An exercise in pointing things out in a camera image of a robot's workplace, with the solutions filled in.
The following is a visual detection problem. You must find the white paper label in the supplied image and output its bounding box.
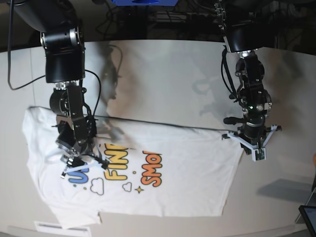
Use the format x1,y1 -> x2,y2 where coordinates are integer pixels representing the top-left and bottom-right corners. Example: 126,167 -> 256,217
34,220 -> 92,237

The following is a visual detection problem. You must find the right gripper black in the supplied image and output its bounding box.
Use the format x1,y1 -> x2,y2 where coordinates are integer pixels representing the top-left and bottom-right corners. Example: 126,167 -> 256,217
62,154 -> 104,173

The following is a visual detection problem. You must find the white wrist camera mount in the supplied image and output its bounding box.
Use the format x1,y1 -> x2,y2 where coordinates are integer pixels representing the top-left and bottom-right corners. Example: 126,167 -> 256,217
222,125 -> 282,161
58,143 -> 111,179

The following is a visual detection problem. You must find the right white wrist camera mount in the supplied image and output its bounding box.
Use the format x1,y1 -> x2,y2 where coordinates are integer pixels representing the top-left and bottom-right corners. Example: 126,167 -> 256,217
58,143 -> 111,179

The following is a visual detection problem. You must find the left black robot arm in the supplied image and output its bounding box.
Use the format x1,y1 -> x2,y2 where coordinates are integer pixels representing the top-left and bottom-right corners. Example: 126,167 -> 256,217
214,0 -> 278,161

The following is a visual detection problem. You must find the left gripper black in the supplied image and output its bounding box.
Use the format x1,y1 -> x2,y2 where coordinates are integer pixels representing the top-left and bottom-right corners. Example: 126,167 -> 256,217
240,143 -> 255,155

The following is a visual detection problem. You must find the white printed T-shirt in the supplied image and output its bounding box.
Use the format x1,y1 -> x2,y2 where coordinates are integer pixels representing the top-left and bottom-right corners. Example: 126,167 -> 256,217
22,107 -> 243,229

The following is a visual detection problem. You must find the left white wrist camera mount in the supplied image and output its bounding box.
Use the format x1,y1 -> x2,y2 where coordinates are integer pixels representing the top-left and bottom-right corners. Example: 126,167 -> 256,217
222,125 -> 282,161

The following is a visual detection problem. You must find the power strip with red light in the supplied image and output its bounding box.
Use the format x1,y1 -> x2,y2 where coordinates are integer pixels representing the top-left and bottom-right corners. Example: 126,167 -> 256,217
149,11 -> 215,23

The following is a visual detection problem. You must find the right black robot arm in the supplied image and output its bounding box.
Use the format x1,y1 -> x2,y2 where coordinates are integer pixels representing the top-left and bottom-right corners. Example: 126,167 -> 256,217
6,0 -> 108,178

